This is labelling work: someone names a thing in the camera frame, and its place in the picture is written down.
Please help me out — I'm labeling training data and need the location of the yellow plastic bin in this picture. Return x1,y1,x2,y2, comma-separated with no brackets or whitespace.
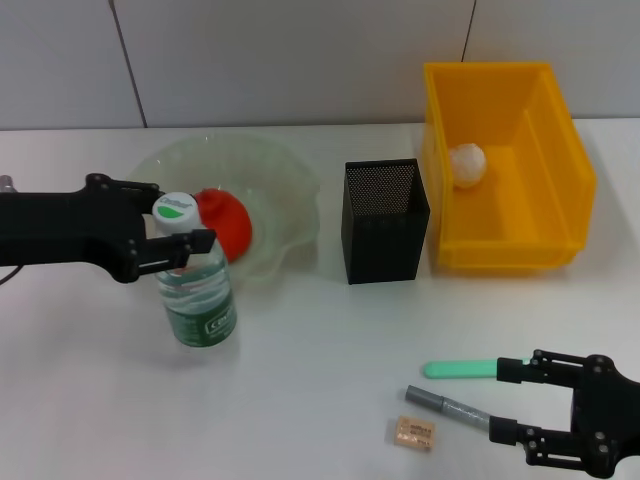
419,61,598,277

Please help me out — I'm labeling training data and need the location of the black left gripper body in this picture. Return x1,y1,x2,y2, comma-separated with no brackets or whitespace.
0,173,152,284

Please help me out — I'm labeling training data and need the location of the beige eraser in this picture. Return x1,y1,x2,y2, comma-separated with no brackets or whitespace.
392,415,435,451

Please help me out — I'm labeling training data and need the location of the grey marker pen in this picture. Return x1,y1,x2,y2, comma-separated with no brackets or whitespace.
404,384,495,430

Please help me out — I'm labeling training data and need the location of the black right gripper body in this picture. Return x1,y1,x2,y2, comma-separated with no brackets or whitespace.
571,353,640,476

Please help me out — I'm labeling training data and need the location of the white paper ball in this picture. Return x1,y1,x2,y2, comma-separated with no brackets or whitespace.
447,143,487,190

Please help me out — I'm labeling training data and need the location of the clear bottle with green label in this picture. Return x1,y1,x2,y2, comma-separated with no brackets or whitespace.
152,191,238,352

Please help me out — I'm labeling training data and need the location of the wavy green glass fruit plate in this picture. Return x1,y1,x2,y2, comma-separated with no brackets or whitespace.
119,133,321,296

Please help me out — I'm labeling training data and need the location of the black mesh pen holder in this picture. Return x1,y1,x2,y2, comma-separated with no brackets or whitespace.
341,158,432,286

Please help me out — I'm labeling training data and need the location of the red-orange toy fruit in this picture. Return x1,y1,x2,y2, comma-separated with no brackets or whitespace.
192,187,253,265

